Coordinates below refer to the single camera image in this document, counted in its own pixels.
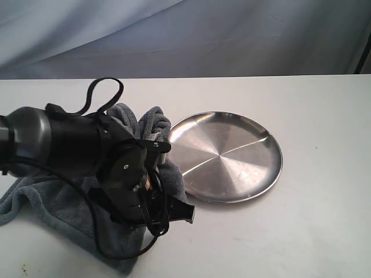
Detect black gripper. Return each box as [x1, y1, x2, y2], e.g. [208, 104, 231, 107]
[88, 116, 195, 228]

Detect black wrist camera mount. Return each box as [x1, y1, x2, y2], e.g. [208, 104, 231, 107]
[138, 140, 171, 168]

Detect black stand pole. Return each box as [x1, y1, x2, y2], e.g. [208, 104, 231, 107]
[354, 35, 371, 74]

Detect grey backdrop cloth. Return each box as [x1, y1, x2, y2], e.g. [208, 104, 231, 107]
[1, 1, 370, 79]

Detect black cable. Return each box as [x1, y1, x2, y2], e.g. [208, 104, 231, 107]
[0, 77, 172, 259]

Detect round stainless steel plate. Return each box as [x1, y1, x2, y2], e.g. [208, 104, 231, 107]
[168, 111, 283, 203]

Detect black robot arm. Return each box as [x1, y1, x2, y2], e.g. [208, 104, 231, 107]
[1, 105, 194, 229]

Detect grey fleece towel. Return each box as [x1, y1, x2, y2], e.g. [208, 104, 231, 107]
[1, 104, 187, 273]

